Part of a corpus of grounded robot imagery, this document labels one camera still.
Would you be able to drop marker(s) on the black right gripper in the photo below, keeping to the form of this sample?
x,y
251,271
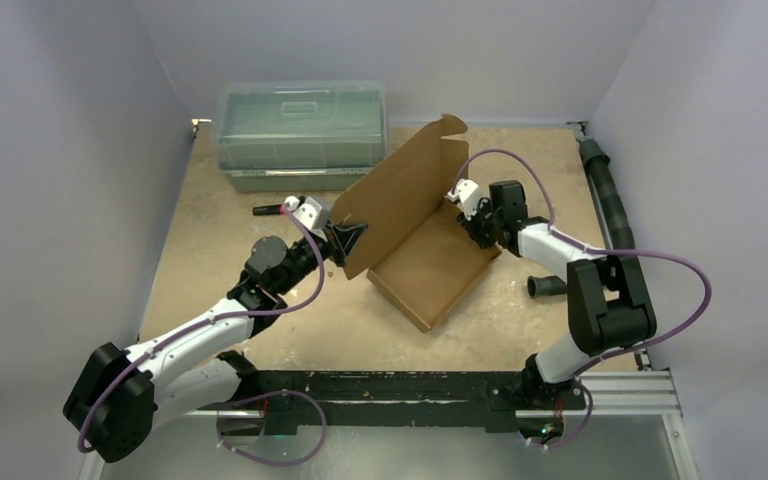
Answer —
x,y
475,225

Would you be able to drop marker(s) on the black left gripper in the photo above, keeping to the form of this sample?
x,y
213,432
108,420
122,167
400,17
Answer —
x,y
340,238

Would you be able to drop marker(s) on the red black marker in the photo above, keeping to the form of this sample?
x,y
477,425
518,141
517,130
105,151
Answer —
x,y
268,210

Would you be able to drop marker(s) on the brown cardboard box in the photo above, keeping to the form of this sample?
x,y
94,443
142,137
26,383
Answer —
x,y
413,250

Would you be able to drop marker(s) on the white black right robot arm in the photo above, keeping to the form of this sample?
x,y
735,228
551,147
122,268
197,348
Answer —
x,y
608,304

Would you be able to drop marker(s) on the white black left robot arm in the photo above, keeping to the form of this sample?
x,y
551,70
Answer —
x,y
121,394

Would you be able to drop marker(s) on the clear plastic storage bin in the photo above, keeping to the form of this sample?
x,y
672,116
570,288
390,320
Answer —
x,y
299,135

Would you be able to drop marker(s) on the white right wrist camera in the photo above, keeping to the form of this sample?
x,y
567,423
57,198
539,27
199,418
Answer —
x,y
468,197

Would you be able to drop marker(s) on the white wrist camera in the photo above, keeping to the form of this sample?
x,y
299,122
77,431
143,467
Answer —
x,y
468,197
311,211

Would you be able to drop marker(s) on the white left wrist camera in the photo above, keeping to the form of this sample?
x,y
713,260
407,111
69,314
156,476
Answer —
x,y
311,211

